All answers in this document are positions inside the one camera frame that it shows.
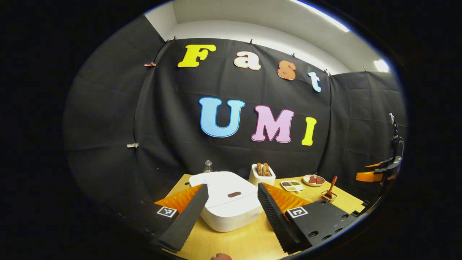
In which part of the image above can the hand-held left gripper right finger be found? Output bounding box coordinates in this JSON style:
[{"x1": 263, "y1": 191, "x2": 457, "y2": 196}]
[{"x1": 257, "y1": 182, "x2": 362, "y2": 254}]

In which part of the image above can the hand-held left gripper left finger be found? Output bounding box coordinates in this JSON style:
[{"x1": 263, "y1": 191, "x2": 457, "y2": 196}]
[{"x1": 119, "y1": 183, "x2": 210, "y2": 254}]

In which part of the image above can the brown wooden spoon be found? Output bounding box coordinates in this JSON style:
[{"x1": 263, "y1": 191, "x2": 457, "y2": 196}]
[{"x1": 322, "y1": 175, "x2": 339, "y2": 200}]

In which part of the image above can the white rice cooker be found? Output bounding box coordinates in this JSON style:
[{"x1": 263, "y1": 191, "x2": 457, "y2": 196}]
[{"x1": 188, "y1": 171, "x2": 264, "y2": 233}]

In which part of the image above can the metal wire chopstick holder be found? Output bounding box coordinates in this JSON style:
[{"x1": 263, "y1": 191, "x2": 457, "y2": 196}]
[{"x1": 317, "y1": 191, "x2": 338, "y2": 204}]

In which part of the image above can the white divided bean dish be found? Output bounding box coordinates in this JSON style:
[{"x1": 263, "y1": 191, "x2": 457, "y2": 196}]
[{"x1": 280, "y1": 179, "x2": 306, "y2": 193}]

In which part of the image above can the white toaster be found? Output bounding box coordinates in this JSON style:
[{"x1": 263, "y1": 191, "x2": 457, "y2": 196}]
[{"x1": 248, "y1": 163, "x2": 276, "y2": 187}]

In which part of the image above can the round white plate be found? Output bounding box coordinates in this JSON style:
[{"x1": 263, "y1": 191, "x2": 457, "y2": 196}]
[{"x1": 302, "y1": 174, "x2": 326, "y2": 187}]

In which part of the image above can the short ceiling light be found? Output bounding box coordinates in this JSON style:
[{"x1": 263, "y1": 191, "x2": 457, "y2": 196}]
[{"x1": 373, "y1": 58, "x2": 391, "y2": 73}]

